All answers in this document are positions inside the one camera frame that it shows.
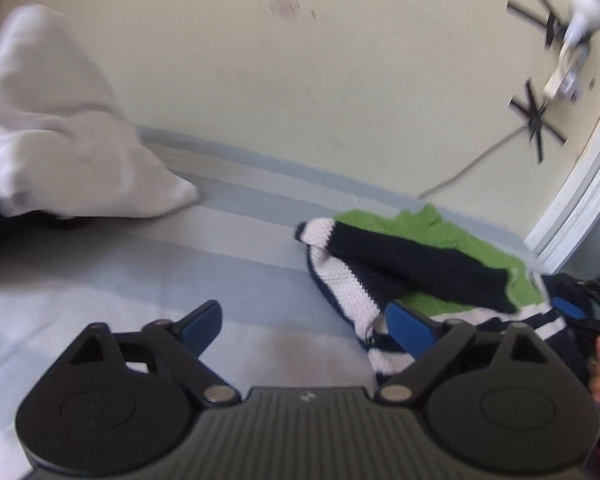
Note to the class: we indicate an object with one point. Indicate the black tape cross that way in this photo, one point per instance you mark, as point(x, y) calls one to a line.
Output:
point(547, 22)
point(536, 120)

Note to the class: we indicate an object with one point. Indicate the white cloth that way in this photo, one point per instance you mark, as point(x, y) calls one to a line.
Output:
point(55, 125)

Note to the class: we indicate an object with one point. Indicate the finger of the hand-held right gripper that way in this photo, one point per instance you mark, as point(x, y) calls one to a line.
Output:
point(567, 308)

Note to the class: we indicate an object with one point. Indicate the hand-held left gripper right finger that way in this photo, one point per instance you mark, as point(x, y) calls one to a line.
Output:
point(410, 331)

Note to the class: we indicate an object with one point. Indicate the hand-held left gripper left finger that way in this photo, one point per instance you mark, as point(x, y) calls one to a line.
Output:
point(202, 326)

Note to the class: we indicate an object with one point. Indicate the navy white green knit sweater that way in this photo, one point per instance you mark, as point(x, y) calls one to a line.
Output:
point(420, 260)

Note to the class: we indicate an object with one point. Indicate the white wall lamp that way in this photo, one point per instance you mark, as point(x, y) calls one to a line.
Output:
point(582, 15)

